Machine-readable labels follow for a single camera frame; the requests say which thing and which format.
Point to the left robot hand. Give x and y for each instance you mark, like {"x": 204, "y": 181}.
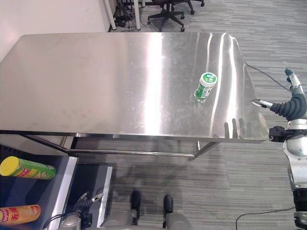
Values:
{"x": 84, "y": 203}

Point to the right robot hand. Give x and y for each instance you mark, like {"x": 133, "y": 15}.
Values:
{"x": 293, "y": 104}

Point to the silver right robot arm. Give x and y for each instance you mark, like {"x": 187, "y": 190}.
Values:
{"x": 297, "y": 165}

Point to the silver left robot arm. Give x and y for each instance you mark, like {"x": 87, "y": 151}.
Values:
{"x": 72, "y": 221}

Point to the dark blue shelf unit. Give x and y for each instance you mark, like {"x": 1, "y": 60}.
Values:
{"x": 55, "y": 189}

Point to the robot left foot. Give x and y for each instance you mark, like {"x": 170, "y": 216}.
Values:
{"x": 135, "y": 201}

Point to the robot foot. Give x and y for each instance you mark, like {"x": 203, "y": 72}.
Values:
{"x": 135, "y": 201}
{"x": 168, "y": 203}

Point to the orange chip can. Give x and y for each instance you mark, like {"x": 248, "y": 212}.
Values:
{"x": 18, "y": 215}

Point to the green chip can yellow lid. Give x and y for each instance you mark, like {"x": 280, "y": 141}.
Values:
{"x": 26, "y": 168}

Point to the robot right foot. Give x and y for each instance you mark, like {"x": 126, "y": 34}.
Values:
{"x": 168, "y": 203}

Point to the green gum bottle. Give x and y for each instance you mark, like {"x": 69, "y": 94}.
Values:
{"x": 205, "y": 87}

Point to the stainless steel table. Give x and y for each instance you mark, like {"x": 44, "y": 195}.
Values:
{"x": 124, "y": 91}

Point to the black office chair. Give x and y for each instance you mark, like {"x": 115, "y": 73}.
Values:
{"x": 169, "y": 13}

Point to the white desk leg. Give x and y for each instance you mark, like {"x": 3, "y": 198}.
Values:
{"x": 111, "y": 14}
{"x": 137, "y": 14}

